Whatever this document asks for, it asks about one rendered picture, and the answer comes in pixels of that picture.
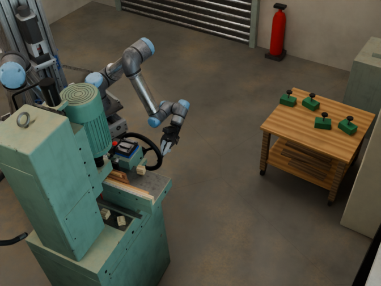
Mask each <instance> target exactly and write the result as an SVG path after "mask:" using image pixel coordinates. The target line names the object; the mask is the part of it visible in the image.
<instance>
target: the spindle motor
mask: <svg viewBox="0 0 381 286"><path fill-rule="evenodd" d="M60 97H61V99H64V100H67V101H68V103H69V104H68V105H67V106H66V107H65V112H66V117H68V118H69V121H70V122H72V123H76V124H80V125H83V126H84V129H85V131H86V135H87V138H88V141H89V144H90V148H91V151H92V155H93V157H94V158H98V157H101V156H103V155H104V154H106V153H107V152H108V151H109V150H110V149H111V147H112V139H111V135H110V132H109V128H108V123H107V119H106V116H105V112H104V107H103V103H102V100H101V96H100V91H99V89H98V88H97V87H96V86H94V85H92V84H90V83H76V84H73V85H70V86H68V87H66V88H65V89H63V90H62V91H61V92H60Z"/></svg>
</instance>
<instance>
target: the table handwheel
mask: <svg viewBox="0 0 381 286"><path fill-rule="evenodd" d="M128 137H135V138H138V139H140V140H142V141H144V142H145V143H147V144H148V145H150V146H151V147H150V148H147V149H145V148H144V147H143V146H142V152H143V157H144V155H145V154H146V153H147V151H149V150H154V152H155V153H156V155H157V157H158V162H157V164H156V165H154V166H146V165H145V169H146V170H149V171H153V170H157V169H158V168H160V167H161V165H162V162H163V158H162V154H161V152H160V150H159V149H158V147H157V146H156V145H155V144H154V143H153V142H152V141H151V140H150V139H149V138H147V137H145V136H144V135H142V134H139V133H134V132H128V133H125V134H124V135H122V136H121V138H120V139H121V140H122V139H123V138H128Z"/></svg>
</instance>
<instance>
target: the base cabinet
mask: <svg viewBox="0 0 381 286"><path fill-rule="evenodd" d="M31 251H32V253H33V255H34V256H35V258H36V260H37V261H38V263H39V265H40V266H41V268H42V269H43V271H44V273H45V274H46V276H47V278H48V280H49V281H50V283H51V285H52V286H157V284H158V283H159V281H160V279H161V277H162V276H163V274H164V272H165V270H166V268H167V267H168V265H169V263H170V254H169V249H168V243H167V236H166V229H165V224H164V218H163V211H162V204H161V203H160V205H159V206H158V208H157V209H156V211H155V212H154V214H153V215H151V214H149V213H148V214H147V216H146V217H145V219H144V220H143V221H142V223H141V225H140V226H139V228H138V229H137V230H136V232H135V233H134V235H133V236H132V238H131V239H130V241H129V242H128V244H127V245H126V246H125V248H124V249H123V251H122V253H121V254H120V256H119V257H118V258H117V260H116V261H115V263H114V264H113V266H112V267H111V269H110V270H109V272H108V273H107V274H106V276H105V278H104V279H103V281H102V282H101V283H99V282H97V281H95V280H93V279H91V278H89V277H87V276H85V275H82V274H80V273H79V272H76V271H74V270H72V269H71V268H68V267H66V266H64V265H62V264H60V263H58V262H56V261H54V260H51V259H49V258H47V257H45V256H43V255H41V254H39V253H37V252H35V251H33V250H31Z"/></svg>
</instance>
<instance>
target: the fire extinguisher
mask: <svg viewBox="0 0 381 286"><path fill-rule="evenodd" d="M273 8H276V9H278V12H276V13H275V15H274V17H273V21H272V33H271V39H270V49H269V50H268V51H267V52H266V54H265V58H268V59H271V60H275V61H278V62H280V61H281V60H282V58H283V57H284V56H285V55H286V51H287V50H284V49H282V48H283V39H284V34H285V25H286V16H285V13H284V12H282V10H284V9H285V8H287V5H284V4H281V3H276V4H274V6H273Z"/></svg>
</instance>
